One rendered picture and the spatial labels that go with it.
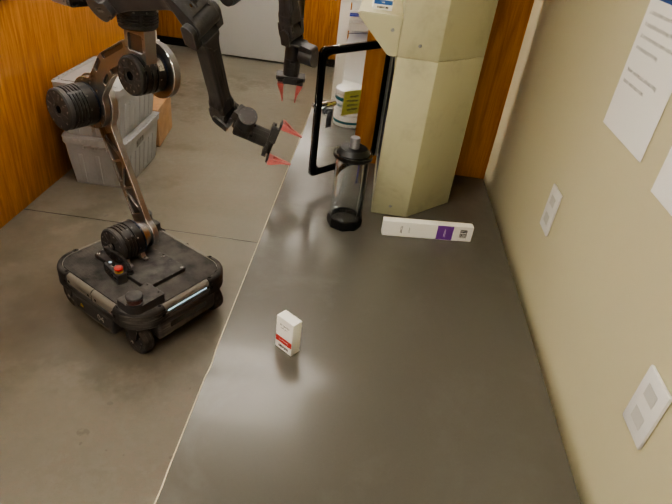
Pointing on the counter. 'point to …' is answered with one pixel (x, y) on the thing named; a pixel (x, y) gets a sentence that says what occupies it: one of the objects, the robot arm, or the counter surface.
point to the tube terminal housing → (430, 102)
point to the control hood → (384, 24)
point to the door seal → (322, 99)
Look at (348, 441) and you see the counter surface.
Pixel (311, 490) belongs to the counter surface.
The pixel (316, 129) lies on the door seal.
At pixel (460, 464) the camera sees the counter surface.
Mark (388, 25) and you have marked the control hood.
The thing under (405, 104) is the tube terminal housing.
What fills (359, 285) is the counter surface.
